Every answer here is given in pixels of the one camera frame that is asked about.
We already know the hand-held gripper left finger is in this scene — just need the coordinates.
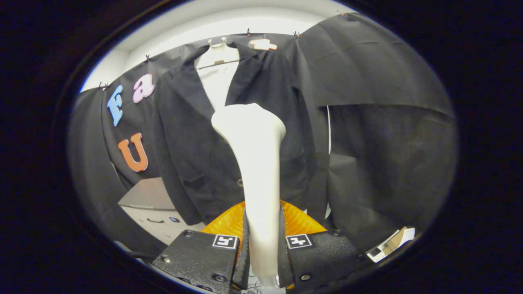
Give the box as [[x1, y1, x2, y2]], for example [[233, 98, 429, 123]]
[[151, 201, 250, 294]]

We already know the black jacket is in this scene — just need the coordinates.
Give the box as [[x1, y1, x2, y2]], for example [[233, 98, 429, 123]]
[[152, 41, 318, 226]]

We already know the white garment steamer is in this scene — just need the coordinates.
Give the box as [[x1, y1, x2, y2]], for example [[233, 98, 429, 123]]
[[211, 103, 286, 287]]

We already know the cardboard box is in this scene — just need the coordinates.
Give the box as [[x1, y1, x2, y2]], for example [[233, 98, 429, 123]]
[[366, 226, 416, 263]]

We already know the white clothes hanger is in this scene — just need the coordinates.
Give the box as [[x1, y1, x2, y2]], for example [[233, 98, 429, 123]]
[[195, 37, 241, 70]]

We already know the black backdrop cloth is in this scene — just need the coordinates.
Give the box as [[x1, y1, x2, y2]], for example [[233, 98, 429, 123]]
[[67, 12, 458, 257]]

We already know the black cable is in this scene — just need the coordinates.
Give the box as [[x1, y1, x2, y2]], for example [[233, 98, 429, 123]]
[[123, 248, 156, 260]]

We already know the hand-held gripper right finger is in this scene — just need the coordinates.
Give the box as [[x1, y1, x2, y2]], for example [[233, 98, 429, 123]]
[[279, 200, 374, 292]]

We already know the grey cabinet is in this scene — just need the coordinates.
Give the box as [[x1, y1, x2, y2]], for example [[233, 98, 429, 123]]
[[118, 176, 207, 245]]

